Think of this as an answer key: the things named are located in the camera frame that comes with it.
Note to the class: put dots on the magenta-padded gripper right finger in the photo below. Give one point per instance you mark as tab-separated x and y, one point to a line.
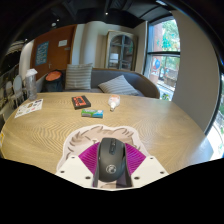
146	166

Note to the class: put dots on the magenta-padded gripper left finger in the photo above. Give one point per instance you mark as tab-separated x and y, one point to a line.
75	166

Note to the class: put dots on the black computer mouse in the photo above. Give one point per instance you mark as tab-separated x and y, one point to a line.
110	160

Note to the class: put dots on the cat-shaped mouse pad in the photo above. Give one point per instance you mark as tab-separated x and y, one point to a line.
83	138

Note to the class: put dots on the small green and blue pack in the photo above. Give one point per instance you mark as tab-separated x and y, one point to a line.
92	113

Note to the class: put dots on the black box with red print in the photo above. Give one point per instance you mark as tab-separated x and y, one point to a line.
81	102

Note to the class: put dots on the white printed leaflet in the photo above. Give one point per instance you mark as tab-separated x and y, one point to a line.
29	108

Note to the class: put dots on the grey curved sofa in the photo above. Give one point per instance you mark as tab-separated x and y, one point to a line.
143	85

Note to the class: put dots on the striped grey cushion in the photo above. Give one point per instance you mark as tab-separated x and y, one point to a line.
117	86

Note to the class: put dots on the black and orange backpack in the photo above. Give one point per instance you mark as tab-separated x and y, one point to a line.
53	82

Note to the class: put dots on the square striped cushion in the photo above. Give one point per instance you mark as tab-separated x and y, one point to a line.
78	76

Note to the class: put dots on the clear plastic tumbler with lid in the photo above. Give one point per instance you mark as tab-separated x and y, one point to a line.
31	86

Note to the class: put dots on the group of white chairs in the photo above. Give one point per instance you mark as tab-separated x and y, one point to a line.
16	90

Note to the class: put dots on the black-framed window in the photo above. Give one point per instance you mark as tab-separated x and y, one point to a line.
165	60

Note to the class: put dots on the brown wooden door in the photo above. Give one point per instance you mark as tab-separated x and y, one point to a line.
58	56

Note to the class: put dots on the arched glass-door cabinet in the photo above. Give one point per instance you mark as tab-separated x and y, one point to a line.
121	50

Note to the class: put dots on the small white sign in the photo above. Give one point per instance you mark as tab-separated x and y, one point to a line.
62	43

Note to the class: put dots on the blue wall poster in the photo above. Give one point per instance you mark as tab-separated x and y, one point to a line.
42	53

